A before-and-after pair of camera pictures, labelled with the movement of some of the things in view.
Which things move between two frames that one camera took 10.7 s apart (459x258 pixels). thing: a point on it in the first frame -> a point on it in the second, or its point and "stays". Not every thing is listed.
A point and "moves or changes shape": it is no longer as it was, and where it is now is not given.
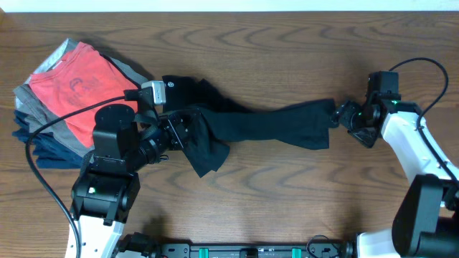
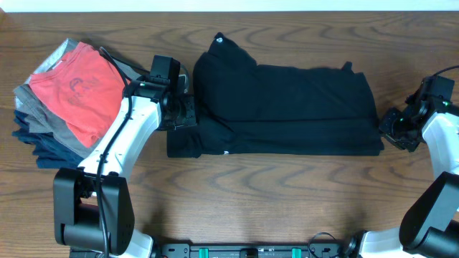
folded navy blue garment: [51, 152] stays
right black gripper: [344, 113] -> [385, 129]
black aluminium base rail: [257, 251] stays
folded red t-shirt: [80, 78] stays
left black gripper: [176, 130] -> [184, 112]
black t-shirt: [302, 125] moves or changes shape
